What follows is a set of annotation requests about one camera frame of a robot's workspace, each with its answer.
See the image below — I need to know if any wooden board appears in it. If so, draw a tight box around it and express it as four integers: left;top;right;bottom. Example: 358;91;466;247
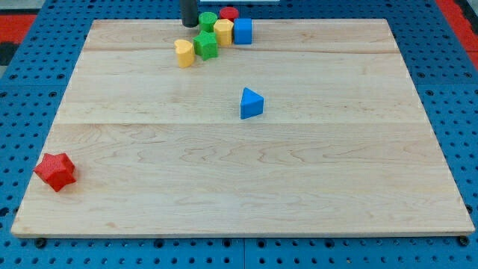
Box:
11;19;475;238

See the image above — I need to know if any yellow heart block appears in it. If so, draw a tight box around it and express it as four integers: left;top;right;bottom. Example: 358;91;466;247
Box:
174;39;195;68

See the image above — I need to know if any red cylinder block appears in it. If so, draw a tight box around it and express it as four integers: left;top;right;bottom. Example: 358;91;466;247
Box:
219;7;240;22

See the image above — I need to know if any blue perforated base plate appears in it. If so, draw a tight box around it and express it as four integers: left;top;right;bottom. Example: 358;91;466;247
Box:
1;0;477;268

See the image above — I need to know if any red star block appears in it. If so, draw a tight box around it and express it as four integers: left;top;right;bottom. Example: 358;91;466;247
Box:
34;153;76;192

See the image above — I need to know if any green star block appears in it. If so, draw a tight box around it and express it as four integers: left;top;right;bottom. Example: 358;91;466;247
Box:
193;31;218;61

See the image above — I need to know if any blue triangle block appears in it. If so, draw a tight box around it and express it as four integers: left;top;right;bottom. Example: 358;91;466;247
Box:
240;87;264;120

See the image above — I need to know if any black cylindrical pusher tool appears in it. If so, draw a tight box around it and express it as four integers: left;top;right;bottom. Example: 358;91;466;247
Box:
179;0;199;28

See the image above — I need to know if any blue cube block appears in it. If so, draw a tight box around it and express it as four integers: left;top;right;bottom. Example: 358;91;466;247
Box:
234;18;252;45

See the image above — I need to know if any green cylinder block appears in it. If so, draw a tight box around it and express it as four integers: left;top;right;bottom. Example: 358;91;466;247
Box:
199;11;218;32

